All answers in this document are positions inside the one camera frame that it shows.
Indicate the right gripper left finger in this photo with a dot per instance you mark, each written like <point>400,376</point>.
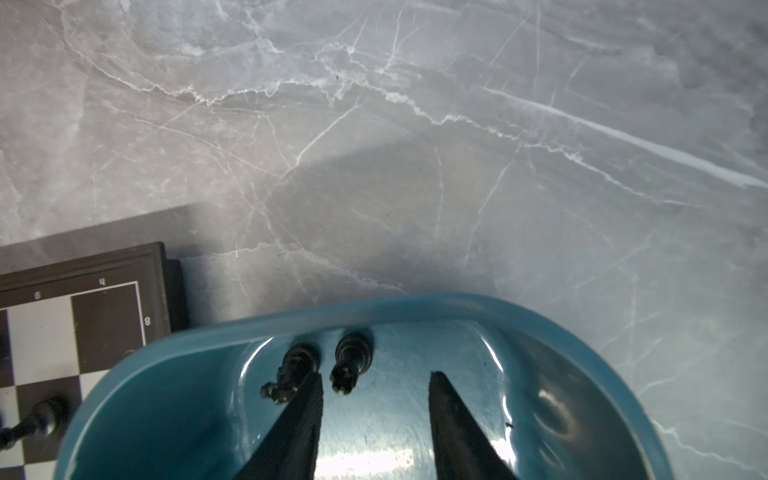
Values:
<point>290,449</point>

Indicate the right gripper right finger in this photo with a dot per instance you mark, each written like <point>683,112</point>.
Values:
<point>461,449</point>

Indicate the black pawn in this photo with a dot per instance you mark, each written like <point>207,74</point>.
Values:
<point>45,418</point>

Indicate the black white chess board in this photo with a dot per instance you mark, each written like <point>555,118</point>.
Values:
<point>64,326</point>

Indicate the black knight in tray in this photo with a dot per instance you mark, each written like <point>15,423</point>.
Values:
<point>299,361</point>

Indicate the teal plastic tray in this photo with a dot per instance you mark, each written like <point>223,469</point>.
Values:
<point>189,406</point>

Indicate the black rook in tray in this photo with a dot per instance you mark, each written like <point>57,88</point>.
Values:
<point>353,357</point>

